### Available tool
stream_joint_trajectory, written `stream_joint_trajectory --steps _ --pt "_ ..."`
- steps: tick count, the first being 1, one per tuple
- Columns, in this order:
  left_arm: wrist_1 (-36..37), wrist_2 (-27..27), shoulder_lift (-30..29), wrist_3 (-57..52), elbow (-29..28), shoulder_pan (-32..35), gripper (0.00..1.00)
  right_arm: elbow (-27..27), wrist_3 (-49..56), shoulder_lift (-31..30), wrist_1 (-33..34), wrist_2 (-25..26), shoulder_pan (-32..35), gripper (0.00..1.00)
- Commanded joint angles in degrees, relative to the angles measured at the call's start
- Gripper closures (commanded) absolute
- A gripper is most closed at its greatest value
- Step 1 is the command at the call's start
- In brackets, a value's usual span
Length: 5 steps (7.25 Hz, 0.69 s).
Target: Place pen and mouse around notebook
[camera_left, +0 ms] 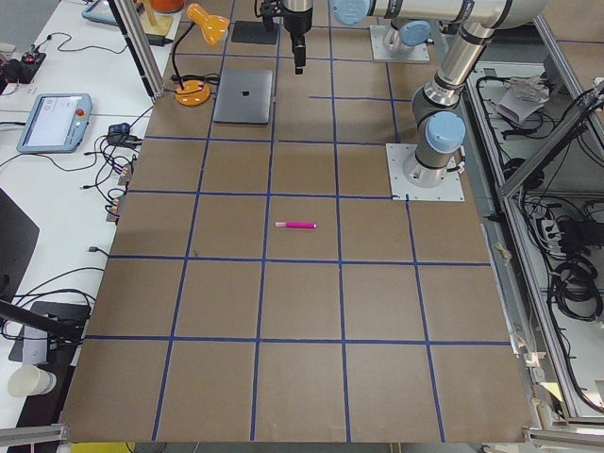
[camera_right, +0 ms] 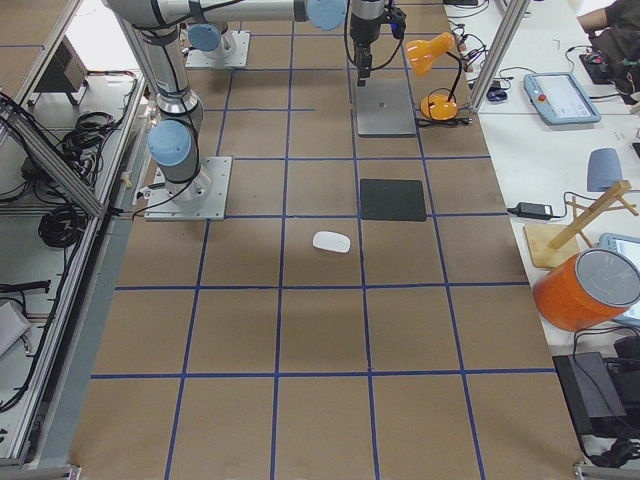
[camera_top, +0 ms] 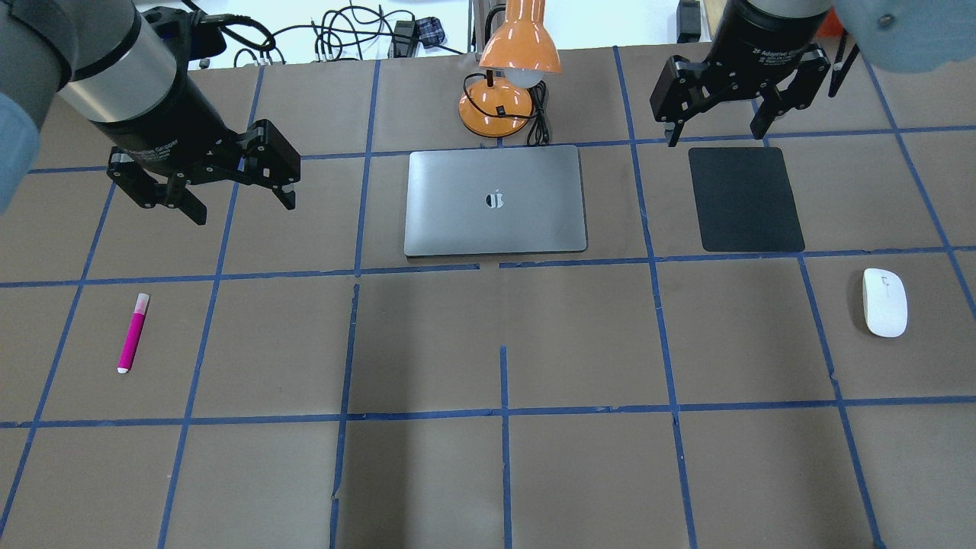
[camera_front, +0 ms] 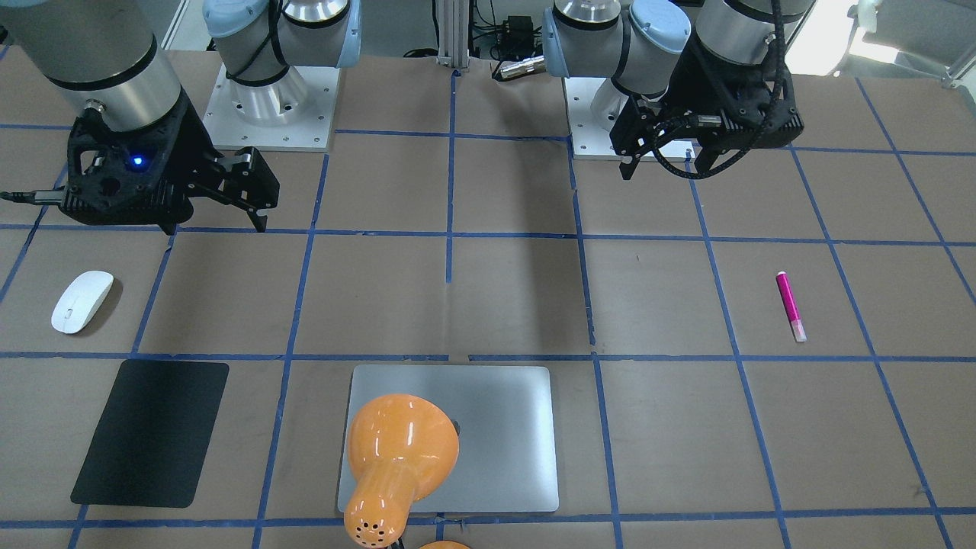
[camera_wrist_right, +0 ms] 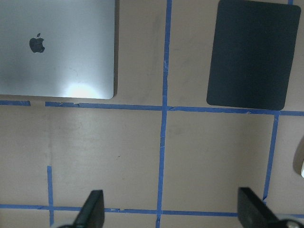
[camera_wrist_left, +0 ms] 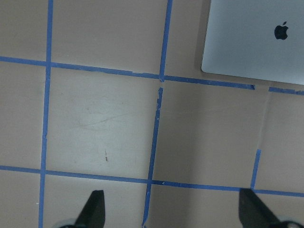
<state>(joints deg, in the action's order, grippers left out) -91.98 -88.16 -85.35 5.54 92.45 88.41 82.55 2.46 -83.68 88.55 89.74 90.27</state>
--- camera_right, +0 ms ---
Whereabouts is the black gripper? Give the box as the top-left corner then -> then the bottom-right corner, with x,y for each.
349,0 -> 406,87

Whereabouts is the black power adapter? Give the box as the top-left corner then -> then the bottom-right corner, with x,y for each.
515,202 -> 553,220

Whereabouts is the wooden stand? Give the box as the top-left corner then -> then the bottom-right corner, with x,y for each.
524,180 -> 639,270

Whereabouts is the orange desk lamp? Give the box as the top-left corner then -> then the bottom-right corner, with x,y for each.
405,32 -> 462,122

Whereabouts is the black equipment box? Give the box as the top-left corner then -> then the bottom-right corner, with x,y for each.
553,352 -> 639,440

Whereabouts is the orange cylindrical container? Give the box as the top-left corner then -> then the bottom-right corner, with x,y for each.
533,248 -> 639,332

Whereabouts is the blue teach pendant tablet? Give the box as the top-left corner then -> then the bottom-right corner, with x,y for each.
523,72 -> 601,125

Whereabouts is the white computer mouse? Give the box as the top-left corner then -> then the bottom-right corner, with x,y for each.
312,231 -> 351,254

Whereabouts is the black mousepad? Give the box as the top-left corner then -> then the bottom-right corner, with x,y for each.
360,179 -> 427,222

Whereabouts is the aluminium frame post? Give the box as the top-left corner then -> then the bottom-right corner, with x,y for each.
468,0 -> 529,114

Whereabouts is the grey blue pad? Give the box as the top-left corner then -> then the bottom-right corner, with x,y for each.
586,148 -> 622,192

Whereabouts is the silver closed laptop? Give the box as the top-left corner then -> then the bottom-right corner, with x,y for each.
355,78 -> 416,138

